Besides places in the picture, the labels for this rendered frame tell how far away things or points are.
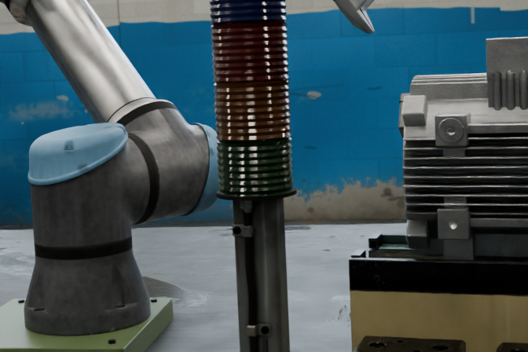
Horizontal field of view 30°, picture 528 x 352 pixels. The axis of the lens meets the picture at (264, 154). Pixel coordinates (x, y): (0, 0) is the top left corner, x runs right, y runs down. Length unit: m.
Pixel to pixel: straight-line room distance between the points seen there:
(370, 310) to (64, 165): 0.38
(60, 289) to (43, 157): 0.15
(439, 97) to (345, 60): 5.49
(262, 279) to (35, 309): 0.47
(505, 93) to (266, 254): 0.33
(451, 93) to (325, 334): 0.36
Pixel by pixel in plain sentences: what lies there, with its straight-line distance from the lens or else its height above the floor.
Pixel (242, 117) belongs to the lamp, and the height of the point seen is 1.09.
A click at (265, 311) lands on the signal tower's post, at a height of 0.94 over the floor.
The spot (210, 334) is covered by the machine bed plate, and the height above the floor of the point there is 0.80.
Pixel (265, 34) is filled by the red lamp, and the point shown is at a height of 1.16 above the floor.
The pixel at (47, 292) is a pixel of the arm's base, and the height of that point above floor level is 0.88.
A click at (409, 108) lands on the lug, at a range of 0.98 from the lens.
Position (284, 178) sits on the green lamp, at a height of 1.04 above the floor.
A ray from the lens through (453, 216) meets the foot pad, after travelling 0.96.
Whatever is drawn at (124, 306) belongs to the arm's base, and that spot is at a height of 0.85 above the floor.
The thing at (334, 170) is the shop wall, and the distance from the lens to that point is 6.55.
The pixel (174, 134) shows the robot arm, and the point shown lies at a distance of 1.25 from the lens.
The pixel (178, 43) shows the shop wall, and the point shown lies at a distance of 6.66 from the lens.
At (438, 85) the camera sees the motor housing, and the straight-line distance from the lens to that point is 1.01.
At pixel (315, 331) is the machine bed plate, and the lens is 1.22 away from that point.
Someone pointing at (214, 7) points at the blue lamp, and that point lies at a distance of 0.76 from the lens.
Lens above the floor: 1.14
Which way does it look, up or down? 6 degrees down
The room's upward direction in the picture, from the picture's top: 3 degrees counter-clockwise
